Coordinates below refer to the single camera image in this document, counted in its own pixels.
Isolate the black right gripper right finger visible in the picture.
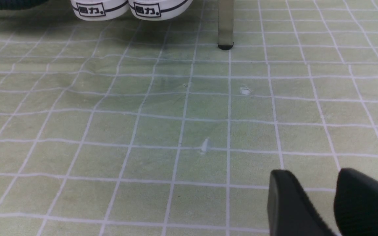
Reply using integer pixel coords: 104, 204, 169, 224
334, 168, 378, 236

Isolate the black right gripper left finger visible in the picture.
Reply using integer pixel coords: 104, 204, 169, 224
267, 170, 335, 236

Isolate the black canvas sneaker white sole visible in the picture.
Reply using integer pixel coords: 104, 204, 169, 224
128, 0, 193, 21

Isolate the black canvas sneaker white toe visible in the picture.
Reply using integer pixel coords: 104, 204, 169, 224
70, 0, 130, 21

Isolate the steel shoe rack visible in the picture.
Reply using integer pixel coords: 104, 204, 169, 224
218, 0, 235, 51

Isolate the green checkered tablecloth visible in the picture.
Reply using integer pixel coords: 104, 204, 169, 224
0, 0, 378, 236

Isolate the black knit sneaker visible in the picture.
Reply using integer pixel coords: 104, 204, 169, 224
0, 0, 48, 10

